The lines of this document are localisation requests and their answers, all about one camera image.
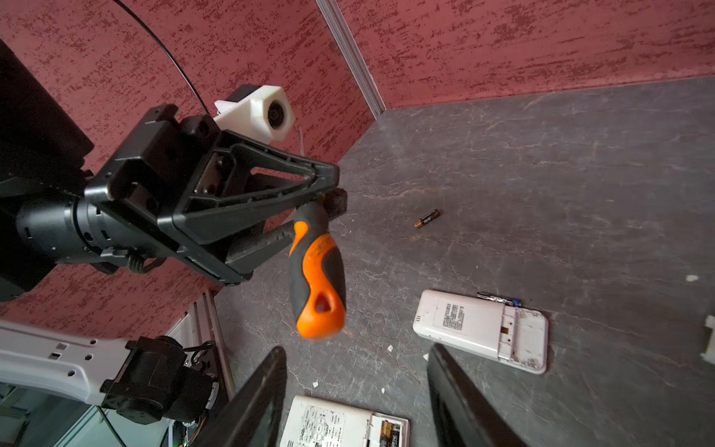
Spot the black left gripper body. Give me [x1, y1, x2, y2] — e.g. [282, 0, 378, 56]
[83, 104, 246, 279]

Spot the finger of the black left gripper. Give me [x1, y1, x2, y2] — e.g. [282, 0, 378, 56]
[158, 130, 340, 246]
[225, 188, 348, 268]

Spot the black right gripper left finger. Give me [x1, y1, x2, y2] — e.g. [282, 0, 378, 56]
[192, 346, 287, 447]

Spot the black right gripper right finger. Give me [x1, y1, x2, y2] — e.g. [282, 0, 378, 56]
[428, 344, 525, 447]

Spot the white remote with screen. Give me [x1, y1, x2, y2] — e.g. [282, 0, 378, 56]
[279, 396, 411, 447]

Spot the black gold AAA battery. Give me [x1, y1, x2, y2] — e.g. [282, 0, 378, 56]
[379, 420, 402, 447]

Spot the orange black screwdriver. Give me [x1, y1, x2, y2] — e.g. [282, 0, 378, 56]
[289, 202, 346, 340]

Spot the white remote with batteries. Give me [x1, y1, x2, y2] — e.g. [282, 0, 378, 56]
[413, 290, 549, 374]

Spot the blue AAA battery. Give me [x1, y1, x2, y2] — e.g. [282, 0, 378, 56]
[477, 292, 522, 307]

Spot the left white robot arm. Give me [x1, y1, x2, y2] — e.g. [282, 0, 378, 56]
[1, 47, 346, 425]

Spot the aluminium corner post left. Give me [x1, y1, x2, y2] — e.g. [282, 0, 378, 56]
[316, 0, 387, 118]

